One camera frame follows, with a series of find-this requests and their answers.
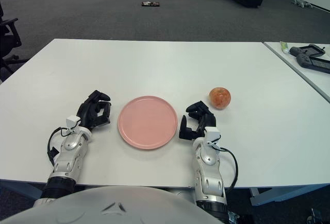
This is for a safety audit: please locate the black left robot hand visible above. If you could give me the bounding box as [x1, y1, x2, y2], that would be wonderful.
[76, 89, 112, 132]

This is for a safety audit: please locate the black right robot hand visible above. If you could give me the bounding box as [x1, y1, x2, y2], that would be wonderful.
[178, 100, 217, 140]

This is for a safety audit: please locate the red yellow apple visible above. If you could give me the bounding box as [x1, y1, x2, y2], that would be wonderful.
[208, 87, 232, 110]

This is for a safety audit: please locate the pink round plate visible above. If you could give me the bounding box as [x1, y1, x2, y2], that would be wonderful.
[118, 95, 178, 150]

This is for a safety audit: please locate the grey robot torso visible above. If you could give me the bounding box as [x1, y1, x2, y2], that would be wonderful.
[0, 185, 222, 224]

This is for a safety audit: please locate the blue grey table leg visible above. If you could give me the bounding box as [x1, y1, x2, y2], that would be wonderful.
[249, 184, 330, 206]
[0, 180, 44, 199]

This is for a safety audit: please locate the black office chair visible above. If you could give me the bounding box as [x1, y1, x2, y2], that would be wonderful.
[0, 1, 29, 82]

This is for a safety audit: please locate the grey quadruped robot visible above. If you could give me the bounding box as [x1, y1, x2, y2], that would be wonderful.
[291, 0, 314, 9]

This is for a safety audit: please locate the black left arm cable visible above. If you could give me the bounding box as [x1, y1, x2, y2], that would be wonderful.
[46, 127, 70, 167]

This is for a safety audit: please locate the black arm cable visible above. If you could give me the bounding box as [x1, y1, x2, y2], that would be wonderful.
[219, 146, 238, 190]
[46, 127, 70, 167]

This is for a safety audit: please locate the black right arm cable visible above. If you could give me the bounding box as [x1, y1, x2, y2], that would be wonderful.
[219, 146, 238, 190]

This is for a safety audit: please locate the black handheld controller with frame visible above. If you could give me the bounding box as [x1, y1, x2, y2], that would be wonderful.
[288, 43, 326, 57]

